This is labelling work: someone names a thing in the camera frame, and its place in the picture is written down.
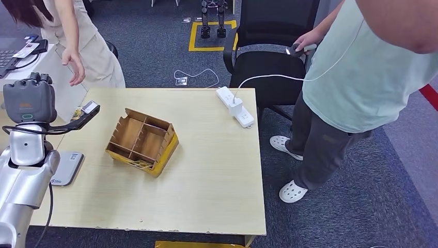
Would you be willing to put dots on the person's left hand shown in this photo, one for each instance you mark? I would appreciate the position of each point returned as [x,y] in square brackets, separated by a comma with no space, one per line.
[76,66]

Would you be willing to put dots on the person's right hand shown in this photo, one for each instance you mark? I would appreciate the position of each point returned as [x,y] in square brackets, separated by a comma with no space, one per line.
[309,37]

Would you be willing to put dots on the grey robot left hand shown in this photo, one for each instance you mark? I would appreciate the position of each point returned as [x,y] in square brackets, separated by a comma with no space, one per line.
[30,102]

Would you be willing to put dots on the black handheld device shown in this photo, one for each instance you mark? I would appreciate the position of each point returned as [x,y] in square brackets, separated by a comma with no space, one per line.
[296,51]

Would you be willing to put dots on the person's right forearm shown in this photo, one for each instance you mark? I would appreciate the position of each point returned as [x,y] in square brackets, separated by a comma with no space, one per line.
[330,19]

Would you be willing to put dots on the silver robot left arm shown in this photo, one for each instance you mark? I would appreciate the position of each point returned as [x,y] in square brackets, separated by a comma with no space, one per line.
[24,178]

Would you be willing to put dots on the person's left forearm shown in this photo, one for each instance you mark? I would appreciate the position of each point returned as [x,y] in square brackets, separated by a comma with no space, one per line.
[403,24]
[68,27]

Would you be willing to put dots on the person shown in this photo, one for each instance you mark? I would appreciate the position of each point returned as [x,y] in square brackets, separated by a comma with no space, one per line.
[95,58]
[359,85]

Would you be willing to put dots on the yellow picture card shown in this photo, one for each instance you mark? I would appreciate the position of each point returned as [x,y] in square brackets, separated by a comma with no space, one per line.
[76,114]

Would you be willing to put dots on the white card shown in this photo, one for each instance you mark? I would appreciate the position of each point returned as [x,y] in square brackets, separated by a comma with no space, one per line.
[25,50]

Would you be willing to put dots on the grey white card reader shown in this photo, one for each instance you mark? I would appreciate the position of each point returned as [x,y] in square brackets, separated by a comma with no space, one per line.
[68,169]

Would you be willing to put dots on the person's right white clog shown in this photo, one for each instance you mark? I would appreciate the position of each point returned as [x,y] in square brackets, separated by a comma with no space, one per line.
[281,144]

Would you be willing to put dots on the person's white clog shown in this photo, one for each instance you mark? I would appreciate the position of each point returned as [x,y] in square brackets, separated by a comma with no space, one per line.
[281,144]
[291,192]

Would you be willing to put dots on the person's left white clog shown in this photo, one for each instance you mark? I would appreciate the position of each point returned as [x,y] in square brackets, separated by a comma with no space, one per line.
[291,192]

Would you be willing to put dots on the white counter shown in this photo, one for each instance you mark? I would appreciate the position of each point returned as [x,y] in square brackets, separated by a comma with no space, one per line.
[68,95]

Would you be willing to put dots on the black power adapter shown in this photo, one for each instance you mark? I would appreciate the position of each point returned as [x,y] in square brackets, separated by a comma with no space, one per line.
[42,46]

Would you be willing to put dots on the black round stool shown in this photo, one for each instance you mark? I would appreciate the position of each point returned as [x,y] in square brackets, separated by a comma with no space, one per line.
[113,49]

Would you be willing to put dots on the dark laptop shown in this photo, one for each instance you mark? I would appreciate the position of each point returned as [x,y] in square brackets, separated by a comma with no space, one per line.
[7,58]

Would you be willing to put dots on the black office chair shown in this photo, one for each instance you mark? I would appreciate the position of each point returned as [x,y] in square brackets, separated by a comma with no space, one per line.
[267,89]

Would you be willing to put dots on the cardboard divider box yellow base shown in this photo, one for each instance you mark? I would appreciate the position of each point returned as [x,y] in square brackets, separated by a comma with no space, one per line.
[130,133]

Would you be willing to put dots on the black robot leg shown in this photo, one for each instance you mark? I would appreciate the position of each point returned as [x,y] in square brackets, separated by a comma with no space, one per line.
[205,32]
[221,32]

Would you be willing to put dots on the white charger plug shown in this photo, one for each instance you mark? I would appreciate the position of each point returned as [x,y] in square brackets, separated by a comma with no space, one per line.
[235,107]

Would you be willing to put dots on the white power strip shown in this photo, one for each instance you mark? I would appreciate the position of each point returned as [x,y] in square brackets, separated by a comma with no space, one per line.
[245,119]

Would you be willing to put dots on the metal floor socket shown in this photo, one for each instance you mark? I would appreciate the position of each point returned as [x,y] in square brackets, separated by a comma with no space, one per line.
[181,81]

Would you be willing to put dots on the red floor tape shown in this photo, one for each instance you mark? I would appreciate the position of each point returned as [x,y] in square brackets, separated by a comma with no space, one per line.
[430,97]

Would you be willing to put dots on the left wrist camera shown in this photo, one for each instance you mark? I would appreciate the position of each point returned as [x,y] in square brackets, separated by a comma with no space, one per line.
[89,107]

